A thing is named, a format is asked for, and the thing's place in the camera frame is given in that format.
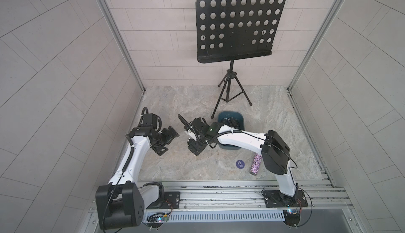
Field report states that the black car key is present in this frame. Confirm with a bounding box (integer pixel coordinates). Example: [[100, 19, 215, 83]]
[[226, 118, 240, 129]]

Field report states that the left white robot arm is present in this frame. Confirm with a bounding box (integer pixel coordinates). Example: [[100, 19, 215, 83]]
[[96, 107, 179, 232]]

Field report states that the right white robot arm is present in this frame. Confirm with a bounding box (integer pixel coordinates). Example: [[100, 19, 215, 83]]
[[178, 114, 298, 199]]

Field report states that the teal plastic storage box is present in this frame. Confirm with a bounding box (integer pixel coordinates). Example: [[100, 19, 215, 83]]
[[217, 111, 245, 130]]

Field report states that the round purple lid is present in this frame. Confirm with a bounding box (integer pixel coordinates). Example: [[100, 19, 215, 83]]
[[235, 160, 245, 169]]

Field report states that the purple glitter tube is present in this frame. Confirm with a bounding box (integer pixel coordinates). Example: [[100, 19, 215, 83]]
[[250, 153, 262, 176]]

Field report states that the left circuit board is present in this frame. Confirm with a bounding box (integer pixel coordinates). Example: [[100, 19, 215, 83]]
[[146, 213, 171, 229]]

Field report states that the circuit board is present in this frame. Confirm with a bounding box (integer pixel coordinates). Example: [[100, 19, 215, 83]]
[[283, 209, 301, 228], [146, 213, 171, 229]]

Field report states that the black perforated music stand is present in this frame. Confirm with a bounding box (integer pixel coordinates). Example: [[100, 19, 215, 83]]
[[195, 0, 286, 102]]

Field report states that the right circuit board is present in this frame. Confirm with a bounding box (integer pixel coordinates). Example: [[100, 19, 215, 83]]
[[283, 209, 301, 228]]

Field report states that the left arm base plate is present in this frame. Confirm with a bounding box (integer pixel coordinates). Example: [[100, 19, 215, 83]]
[[147, 191, 181, 210]]

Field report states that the aluminium mounting rail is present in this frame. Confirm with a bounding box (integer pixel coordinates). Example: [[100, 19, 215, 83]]
[[88, 179, 355, 214]]

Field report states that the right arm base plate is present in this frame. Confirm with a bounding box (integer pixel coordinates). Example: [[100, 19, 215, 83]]
[[261, 189, 308, 208]]

